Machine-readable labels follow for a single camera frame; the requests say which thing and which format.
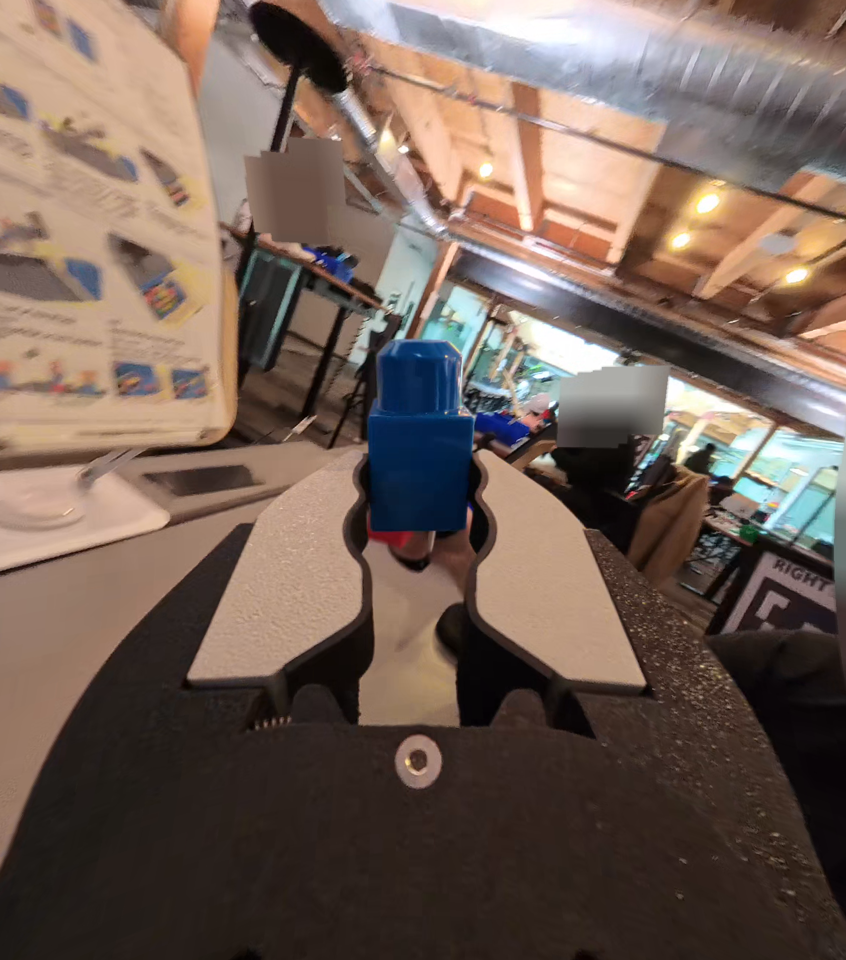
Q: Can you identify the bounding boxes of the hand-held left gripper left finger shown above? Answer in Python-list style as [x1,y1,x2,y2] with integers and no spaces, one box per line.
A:
[189,450,374,714]

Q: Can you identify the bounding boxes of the marker sign board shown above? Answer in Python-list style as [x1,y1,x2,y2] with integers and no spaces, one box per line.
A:
[706,549,841,640]

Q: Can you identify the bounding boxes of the blue mega block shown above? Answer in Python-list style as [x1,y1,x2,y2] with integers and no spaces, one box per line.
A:
[367,339,477,534]

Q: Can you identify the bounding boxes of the black flat plate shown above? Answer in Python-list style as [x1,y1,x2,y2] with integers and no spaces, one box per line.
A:
[141,464,256,498]

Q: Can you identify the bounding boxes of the person's black clothing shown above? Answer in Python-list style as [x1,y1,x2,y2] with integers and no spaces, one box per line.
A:
[706,628,846,960]

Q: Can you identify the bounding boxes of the tan coat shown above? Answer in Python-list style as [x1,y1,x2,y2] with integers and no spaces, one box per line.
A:
[627,463,710,591]

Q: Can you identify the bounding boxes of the red mega block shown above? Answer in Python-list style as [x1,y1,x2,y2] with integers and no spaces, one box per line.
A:
[369,528,439,554]

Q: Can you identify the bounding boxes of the person's right hand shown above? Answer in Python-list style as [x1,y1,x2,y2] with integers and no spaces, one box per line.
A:
[429,528,479,609]

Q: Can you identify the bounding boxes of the instruction sheet stand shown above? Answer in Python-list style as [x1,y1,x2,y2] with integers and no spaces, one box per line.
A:
[0,0,219,438]

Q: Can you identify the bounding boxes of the wooden clipboard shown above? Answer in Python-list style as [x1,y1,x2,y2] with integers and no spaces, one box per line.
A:
[0,0,238,456]

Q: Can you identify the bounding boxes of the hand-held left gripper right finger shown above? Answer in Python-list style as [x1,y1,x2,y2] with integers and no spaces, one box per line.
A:
[459,451,647,726]

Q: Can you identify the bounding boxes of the blue plastic bin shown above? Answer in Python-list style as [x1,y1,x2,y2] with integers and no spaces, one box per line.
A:
[470,410,538,445]

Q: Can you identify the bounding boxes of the standing desk with wooden top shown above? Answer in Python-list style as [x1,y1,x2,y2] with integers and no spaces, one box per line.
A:
[228,225,403,425]

